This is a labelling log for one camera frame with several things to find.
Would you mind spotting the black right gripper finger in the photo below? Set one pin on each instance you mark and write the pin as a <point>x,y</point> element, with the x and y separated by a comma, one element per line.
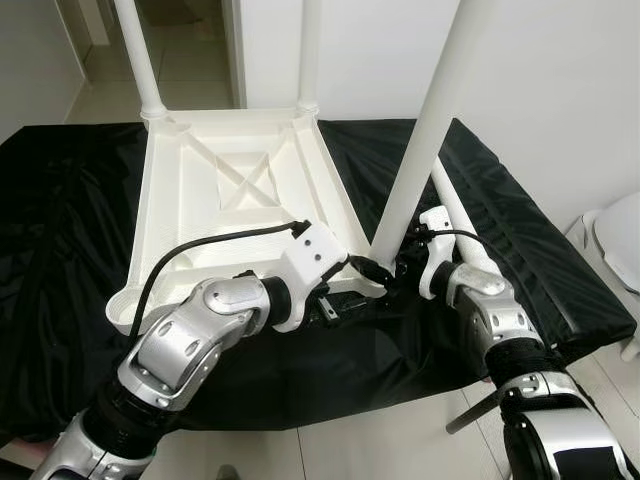
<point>373,270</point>
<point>390,288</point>

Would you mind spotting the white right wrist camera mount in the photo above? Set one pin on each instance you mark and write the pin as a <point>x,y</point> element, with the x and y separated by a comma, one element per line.
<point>437,250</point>

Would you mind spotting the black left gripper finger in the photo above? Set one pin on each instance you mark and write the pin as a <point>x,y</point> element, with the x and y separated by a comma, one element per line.
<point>347,264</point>
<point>329,312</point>

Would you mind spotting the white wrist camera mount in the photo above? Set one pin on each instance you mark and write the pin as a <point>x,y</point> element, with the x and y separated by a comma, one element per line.
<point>437,250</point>
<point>310,255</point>

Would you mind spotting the black tablecloth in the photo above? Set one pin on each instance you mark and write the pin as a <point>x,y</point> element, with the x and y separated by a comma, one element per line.
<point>560,290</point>

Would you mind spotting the black metal table leg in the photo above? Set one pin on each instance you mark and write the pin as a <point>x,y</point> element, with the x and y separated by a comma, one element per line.
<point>470,412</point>

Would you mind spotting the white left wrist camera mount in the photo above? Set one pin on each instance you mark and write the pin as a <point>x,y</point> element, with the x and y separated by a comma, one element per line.
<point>310,255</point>

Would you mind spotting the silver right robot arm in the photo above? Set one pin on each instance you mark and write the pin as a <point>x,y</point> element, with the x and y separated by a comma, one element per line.
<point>490,320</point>

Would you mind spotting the silver robot left leg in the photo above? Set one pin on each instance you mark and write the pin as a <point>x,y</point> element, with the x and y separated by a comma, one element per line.
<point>228,473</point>

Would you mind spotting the white plastic table leg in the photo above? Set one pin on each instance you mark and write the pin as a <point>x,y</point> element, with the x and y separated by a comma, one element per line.
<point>308,50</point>
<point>430,120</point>
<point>138,50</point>
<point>460,220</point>

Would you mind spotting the white plastic table top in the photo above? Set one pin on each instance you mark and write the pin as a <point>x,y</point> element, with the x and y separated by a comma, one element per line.
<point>200,180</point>

